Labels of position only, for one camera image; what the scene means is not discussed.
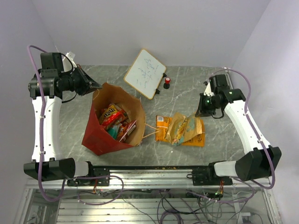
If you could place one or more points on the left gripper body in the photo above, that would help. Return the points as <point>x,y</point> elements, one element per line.
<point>82,85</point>

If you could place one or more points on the orange snack bag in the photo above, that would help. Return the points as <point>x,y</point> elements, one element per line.
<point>162,124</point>

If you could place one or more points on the red KitKat packet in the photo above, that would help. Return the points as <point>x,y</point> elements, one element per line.
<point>117,118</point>

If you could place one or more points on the small whiteboard yellow frame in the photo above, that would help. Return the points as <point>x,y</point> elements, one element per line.
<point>145,74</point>

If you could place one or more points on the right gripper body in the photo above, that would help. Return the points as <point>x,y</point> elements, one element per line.
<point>207,106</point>

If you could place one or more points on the teal snack packet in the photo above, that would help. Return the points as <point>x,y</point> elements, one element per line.
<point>113,131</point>

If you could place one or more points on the gold crispy snack bag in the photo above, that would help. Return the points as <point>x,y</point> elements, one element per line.
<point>183,128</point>

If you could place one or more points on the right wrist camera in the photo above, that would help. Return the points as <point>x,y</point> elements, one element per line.
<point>208,92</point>

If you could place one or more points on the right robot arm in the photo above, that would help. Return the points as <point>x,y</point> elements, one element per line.
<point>260,157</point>

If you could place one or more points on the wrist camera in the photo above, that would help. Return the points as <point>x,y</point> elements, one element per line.
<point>208,92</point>
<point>68,62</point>

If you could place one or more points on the aluminium frame rail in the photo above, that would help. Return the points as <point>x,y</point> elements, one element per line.
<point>143,179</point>

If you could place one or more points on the red Doritos bag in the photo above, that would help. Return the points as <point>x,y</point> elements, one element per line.
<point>125,130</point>

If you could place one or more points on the yellow M&M's packet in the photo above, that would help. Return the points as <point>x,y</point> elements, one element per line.
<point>107,113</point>

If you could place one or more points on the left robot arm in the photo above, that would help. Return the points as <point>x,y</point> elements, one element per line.
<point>59,73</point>

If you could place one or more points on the red paper bag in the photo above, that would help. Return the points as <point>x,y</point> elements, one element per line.
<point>96,138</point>

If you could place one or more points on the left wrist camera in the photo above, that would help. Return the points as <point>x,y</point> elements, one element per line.
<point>68,62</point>

